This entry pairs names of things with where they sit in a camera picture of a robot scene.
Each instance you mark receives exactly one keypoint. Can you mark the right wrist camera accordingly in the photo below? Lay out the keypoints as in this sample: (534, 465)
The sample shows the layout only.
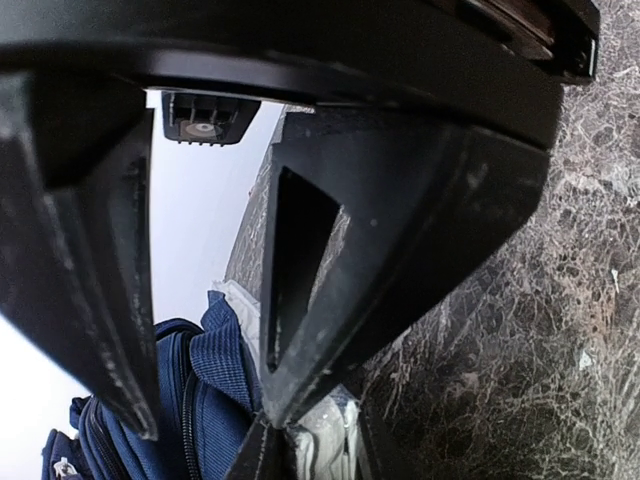
(206, 119)

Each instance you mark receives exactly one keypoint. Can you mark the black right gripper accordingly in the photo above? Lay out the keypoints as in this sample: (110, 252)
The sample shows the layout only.
(500, 64)

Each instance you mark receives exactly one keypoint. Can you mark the navy blue student backpack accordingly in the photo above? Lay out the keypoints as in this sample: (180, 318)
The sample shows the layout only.
(209, 394)

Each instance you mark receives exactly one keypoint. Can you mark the blue card packet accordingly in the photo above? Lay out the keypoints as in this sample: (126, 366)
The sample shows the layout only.
(326, 439)

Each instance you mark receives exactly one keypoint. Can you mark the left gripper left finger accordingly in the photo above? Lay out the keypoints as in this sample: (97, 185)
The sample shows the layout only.
(265, 454)

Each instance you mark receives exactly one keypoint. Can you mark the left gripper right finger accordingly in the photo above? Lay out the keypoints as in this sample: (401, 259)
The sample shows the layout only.
(378, 455)

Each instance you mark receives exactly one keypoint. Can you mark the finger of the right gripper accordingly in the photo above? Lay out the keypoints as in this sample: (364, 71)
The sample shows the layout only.
(75, 249)
(372, 220)

